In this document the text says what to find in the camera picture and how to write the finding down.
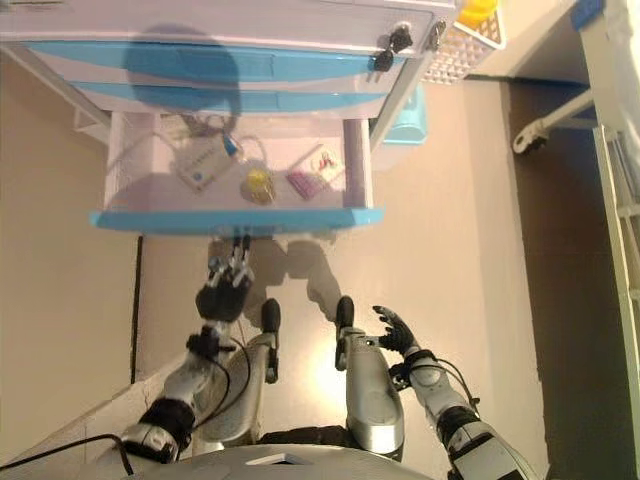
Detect robot left hand black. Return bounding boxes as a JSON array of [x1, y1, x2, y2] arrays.
[[194, 234, 254, 324]]

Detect robot right hand black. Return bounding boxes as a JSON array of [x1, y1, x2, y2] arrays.
[[372, 304, 427, 361]]

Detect blue front cart drawer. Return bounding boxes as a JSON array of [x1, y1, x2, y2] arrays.
[[64, 78, 397, 115], [89, 110, 389, 237], [19, 38, 412, 85]]

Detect clear bottle yellow capsules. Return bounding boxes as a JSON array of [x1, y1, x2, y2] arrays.
[[240, 166, 278, 206]]

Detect white blue medicine box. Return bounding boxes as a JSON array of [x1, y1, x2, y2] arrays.
[[174, 134, 240, 195]]

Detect pink medicine box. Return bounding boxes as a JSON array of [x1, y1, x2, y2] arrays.
[[285, 144, 347, 201]]

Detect robot right leg silver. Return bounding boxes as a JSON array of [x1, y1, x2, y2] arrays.
[[333, 295, 407, 457]]

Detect grey robot torso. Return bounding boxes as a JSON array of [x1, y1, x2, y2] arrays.
[[189, 424, 451, 480]]

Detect light blue waste bin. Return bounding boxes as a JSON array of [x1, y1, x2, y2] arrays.
[[381, 83, 431, 147]]

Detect white side bin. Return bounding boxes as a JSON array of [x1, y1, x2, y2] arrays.
[[73, 107, 112, 137]]

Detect bed caster wheel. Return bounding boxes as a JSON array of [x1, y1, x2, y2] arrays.
[[511, 119, 549, 157]]

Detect white medical cart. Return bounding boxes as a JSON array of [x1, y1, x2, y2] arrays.
[[0, 0, 461, 151]]

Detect white mesh basket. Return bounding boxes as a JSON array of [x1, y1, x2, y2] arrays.
[[421, 8, 508, 85]]

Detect black cart keys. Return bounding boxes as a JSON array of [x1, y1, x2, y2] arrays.
[[371, 21, 417, 77]]

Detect metal cart side lock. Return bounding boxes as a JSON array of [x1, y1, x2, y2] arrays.
[[424, 17, 449, 52]]

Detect yellow sharps container red lid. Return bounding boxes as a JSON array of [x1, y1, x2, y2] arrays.
[[458, 0, 502, 27]]

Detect blue bed corner bumper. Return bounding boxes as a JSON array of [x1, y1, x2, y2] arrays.
[[569, 0, 609, 29]]

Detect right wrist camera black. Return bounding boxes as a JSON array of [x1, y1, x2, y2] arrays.
[[389, 362, 414, 392]]

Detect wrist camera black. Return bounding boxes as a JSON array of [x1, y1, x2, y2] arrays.
[[389, 362, 414, 392], [186, 331, 237, 359]]

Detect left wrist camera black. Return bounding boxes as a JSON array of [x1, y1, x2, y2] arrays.
[[186, 331, 237, 359]]

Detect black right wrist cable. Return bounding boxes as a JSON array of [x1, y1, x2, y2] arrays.
[[423, 356, 482, 407]]

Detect thin white cord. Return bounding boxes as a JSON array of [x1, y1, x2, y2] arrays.
[[170, 113, 267, 169]]

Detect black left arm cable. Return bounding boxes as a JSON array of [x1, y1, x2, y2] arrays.
[[0, 344, 252, 477]]

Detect white hospital bed frame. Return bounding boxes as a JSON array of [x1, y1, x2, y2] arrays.
[[511, 0, 640, 394]]

